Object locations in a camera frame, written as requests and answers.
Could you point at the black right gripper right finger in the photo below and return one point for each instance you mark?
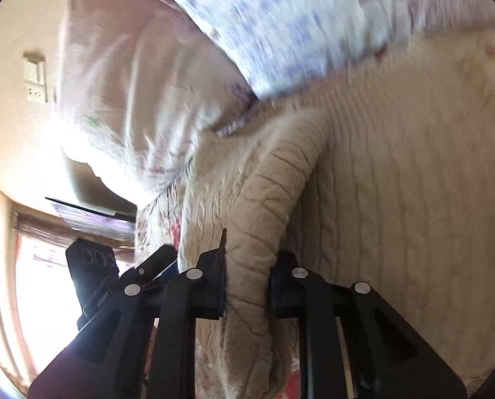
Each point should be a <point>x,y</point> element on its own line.
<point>352,343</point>

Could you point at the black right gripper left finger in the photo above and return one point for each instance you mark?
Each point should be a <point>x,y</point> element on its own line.
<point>141,343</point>

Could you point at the cream cable-knit sweater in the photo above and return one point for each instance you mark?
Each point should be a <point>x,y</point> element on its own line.
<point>384,175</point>

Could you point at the bright window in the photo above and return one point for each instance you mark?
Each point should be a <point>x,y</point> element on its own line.
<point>39,308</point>

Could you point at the floral bed sheet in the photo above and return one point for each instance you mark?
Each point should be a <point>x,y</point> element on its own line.
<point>164,224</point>

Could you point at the pale pink pillow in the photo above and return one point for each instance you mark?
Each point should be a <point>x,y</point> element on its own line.
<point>138,83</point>

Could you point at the white purple tree-print pillow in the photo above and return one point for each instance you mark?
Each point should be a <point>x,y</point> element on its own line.
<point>279,45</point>

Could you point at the white wall switch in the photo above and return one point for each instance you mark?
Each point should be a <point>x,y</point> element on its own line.
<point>34,66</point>

